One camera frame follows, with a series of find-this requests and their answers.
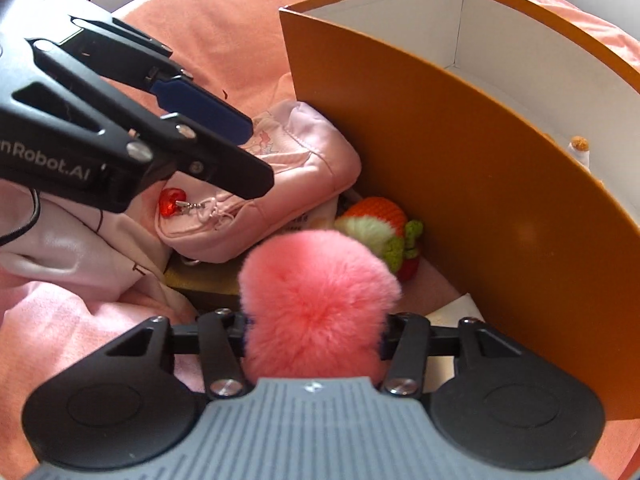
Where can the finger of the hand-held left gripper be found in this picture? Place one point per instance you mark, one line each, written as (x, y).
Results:
(200, 105)
(225, 170)

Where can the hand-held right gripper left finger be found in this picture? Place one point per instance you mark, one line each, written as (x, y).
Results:
(235, 330)

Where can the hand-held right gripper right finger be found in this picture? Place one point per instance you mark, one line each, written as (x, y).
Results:
(405, 335)

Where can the red heart charm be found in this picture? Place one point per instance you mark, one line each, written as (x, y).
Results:
(171, 202)

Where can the pink fabric pouch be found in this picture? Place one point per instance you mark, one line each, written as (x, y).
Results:
(300, 170)

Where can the pink fluffy pompom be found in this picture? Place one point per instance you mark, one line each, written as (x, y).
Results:
(315, 305)

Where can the orange cardboard box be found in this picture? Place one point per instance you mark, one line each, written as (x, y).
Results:
(450, 160)

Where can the white paper sheet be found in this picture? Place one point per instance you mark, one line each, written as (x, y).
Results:
(460, 307)

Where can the pink printed blanket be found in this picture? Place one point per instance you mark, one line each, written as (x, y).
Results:
(225, 25)

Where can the pale pink garment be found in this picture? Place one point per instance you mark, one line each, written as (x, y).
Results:
(75, 255)

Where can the white printed card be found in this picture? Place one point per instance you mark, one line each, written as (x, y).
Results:
(312, 220)

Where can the small cork-stoppered bottle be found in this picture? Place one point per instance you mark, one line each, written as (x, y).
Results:
(579, 144)

